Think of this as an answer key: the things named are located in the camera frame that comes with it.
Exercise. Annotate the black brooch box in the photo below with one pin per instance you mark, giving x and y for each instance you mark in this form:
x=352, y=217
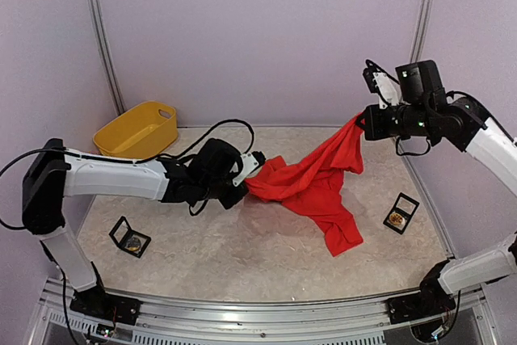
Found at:
x=122, y=231
x=401, y=213

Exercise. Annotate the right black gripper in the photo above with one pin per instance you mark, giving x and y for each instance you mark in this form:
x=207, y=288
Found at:
x=374, y=130

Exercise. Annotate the front aluminium rail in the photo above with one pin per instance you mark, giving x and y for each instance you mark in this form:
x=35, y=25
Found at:
x=169, y=320

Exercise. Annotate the right aluminium frame post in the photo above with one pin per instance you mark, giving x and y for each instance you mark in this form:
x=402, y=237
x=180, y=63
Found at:
x=423, y=19

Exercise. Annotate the right black brooch box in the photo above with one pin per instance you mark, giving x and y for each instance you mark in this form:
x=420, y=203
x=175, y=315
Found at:
x=401, y=213

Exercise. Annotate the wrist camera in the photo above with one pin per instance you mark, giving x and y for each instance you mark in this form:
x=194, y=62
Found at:
x=382, y=84
x=245, y=165

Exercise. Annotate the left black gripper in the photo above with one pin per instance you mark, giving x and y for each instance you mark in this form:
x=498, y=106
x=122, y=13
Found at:
x=231, y=201

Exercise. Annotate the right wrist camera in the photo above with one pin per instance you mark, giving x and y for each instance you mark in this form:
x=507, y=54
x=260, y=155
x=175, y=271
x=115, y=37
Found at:
x=382, y=84

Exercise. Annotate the red t-shirt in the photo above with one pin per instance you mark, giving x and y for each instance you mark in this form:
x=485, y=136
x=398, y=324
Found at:
x=312, y=187

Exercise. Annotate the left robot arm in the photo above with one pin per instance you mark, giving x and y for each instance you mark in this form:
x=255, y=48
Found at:
x=218, y=171

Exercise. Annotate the yellow plastic basket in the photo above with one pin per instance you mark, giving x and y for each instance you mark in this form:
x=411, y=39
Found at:
x=142, y=132

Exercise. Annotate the aluminium frame post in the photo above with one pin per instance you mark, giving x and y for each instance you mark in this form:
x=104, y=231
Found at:
x=423, y=19
x=105, y=55

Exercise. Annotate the left aluminium frame post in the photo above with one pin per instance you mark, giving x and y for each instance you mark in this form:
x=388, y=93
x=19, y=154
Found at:
x=105, y=55

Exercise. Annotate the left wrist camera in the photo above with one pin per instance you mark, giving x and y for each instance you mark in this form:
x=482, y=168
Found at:
x=245, y=165

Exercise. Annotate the left black brooch box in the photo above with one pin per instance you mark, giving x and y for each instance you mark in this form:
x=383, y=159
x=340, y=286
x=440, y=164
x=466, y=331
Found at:
x=122, y=231

